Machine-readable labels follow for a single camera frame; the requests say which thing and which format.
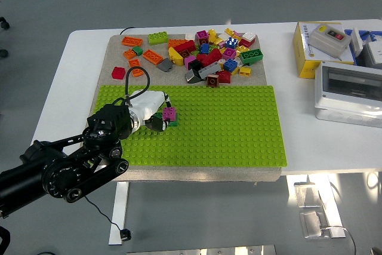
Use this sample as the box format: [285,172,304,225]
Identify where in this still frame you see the lime green studded baseplate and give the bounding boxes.
[91,85,288,168]

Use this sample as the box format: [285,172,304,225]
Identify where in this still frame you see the grey-brown mat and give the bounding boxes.
[89,33,283,183]

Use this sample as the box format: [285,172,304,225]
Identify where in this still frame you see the clear plastic block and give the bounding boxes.
[294,182,322,208]
[300,211,322,239]

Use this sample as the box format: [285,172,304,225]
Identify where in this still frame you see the black cable with plug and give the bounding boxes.
[84,195,133,242]

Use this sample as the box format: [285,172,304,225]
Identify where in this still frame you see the dark green rectangular brick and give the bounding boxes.
[239,49,264,65]
[153,112,180,127]

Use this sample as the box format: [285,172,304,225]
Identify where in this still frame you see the small red brick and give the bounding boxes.
[111,66,126,80]

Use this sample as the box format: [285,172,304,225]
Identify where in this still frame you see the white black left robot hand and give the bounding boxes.
[131,90,172,132]

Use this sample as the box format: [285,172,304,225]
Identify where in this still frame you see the black silver sloped brick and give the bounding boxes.
[184,69,201,84]

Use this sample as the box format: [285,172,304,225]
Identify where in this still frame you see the yellow cardboard box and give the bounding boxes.
[292,21,356,79]

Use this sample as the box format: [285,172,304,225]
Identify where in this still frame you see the yellow rounded brick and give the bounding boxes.
[168,47,184,67]

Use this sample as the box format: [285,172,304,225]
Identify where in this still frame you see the large red brick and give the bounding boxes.
[196,48,223,67]

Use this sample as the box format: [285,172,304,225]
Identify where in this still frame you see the thin dark cable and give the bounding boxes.
[324,225,358,255]

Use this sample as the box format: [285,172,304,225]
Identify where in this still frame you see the blue square brick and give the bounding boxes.
[223,59,239,73]

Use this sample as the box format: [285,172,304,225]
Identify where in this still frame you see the lime green rectangular brick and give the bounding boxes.
[147,32,169,46]

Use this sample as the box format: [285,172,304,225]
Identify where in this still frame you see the long grey brick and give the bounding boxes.
[198,61,222,81]

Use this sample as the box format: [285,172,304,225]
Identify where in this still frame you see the white plastic part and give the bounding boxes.
[350,27,363,58]

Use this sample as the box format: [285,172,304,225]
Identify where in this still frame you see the red rectangular brick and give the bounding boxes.
[174,40,197,59]

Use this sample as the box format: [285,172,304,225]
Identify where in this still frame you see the red sloped brick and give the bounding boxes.
[215,70,232,84]

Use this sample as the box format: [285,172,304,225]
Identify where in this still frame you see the brown square brick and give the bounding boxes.
[206,74,220,88]

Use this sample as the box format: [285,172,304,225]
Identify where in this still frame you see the white table leg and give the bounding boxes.
[108,182,130,246]
[307,174,346,239]

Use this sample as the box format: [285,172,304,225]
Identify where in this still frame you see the magenta square brick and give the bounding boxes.
[162,106,177,121]
[195,30,210,45]
[222,47,237,60]

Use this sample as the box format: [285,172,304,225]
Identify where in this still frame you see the blue box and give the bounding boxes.
[343,29,382,44]

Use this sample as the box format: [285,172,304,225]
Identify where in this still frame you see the grey sloped brick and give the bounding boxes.
[156,57,174,73]

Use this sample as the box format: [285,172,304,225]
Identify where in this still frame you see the white distribution enclosure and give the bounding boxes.
[313,60,382,129]

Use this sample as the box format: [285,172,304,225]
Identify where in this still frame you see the white wall socket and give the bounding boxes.
[365,41,382,64]

